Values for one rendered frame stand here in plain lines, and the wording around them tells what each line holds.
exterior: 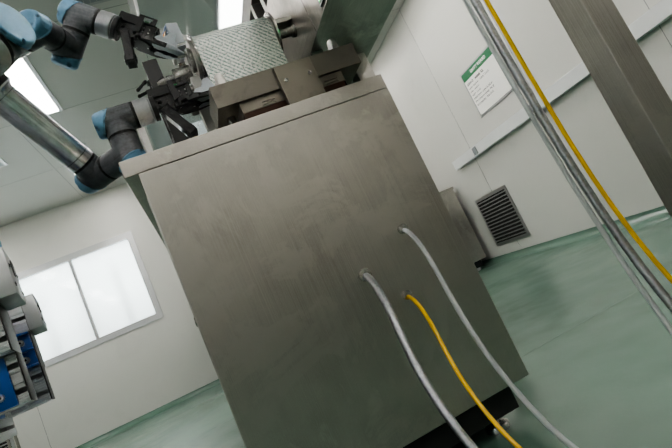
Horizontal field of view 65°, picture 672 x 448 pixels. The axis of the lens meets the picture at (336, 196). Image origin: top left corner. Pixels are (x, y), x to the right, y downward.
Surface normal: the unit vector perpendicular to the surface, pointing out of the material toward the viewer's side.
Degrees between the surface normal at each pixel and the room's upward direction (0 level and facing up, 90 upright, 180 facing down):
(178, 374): 90
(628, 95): 90
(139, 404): 90
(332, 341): 90
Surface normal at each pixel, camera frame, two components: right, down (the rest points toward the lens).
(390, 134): 0.20, -0.26
